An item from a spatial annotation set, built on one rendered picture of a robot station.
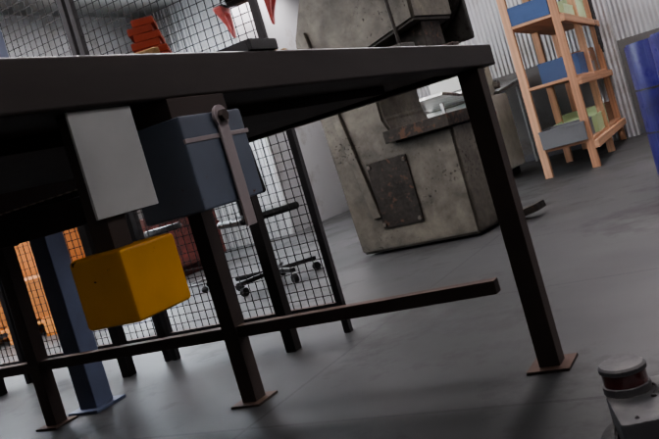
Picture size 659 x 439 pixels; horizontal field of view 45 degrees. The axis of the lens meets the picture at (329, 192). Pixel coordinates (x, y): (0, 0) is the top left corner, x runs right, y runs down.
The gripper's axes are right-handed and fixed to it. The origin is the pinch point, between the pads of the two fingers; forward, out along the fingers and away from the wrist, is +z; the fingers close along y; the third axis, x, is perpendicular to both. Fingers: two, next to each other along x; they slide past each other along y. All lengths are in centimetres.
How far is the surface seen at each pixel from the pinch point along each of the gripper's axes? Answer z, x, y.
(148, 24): -20, -50, 44
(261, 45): 14, 61, -17
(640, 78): 47, -366, -137
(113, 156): 25, 95, -6
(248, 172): 31, 76, -14
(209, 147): 27, 82, -12
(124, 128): 22, 92, -6
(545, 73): 23, -643, -99
